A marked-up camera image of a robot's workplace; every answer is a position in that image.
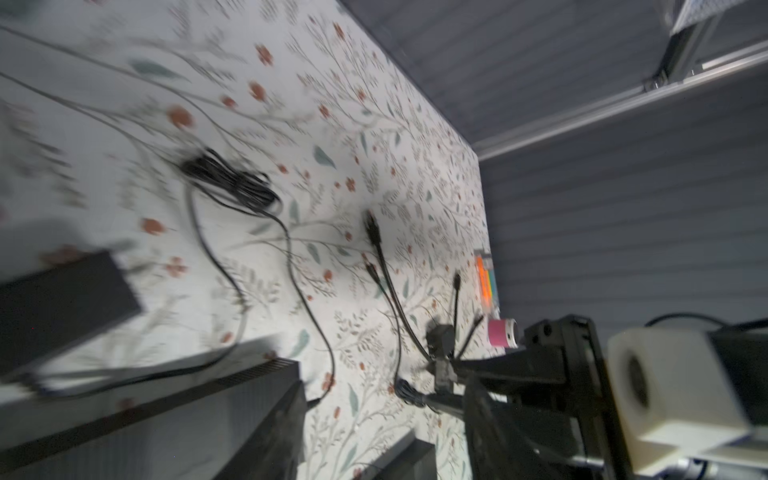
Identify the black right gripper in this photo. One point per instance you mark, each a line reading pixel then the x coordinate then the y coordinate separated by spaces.
pixel 555 390

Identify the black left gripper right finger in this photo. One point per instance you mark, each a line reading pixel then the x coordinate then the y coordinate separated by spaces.
pixel 497 451

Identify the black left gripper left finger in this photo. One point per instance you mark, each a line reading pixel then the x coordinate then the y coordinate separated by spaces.
pixel 273 451

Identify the black network switch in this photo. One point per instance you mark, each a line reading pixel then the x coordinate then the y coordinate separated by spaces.
pixel 191 434
pixel 408 459

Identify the pink black tape roll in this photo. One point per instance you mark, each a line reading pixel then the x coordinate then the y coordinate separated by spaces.
pixel 503 333

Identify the coloured marker pack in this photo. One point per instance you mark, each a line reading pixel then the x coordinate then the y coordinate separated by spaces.
pixel 487 286

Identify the small black power adapter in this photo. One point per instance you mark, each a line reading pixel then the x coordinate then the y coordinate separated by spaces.
pixel 441 341

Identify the black power adapter with prongs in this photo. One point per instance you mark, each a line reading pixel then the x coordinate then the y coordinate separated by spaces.
pixel 50 312

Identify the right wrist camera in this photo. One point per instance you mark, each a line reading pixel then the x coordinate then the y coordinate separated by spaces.
pixel 690 395

